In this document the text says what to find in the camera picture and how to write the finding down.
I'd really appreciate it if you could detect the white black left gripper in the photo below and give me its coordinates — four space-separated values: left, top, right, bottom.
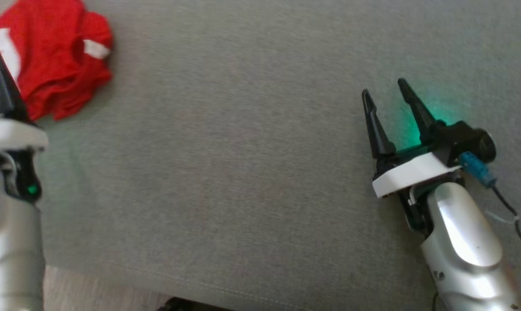
0 48 50 203

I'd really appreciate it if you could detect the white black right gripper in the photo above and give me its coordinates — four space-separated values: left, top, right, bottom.
361 78 462 238

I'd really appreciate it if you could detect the red and white shirt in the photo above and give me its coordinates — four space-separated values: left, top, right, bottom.
0 0 114 122

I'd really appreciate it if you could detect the large grey sofa seat cushion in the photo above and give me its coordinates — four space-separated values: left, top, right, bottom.
0 0 521 311

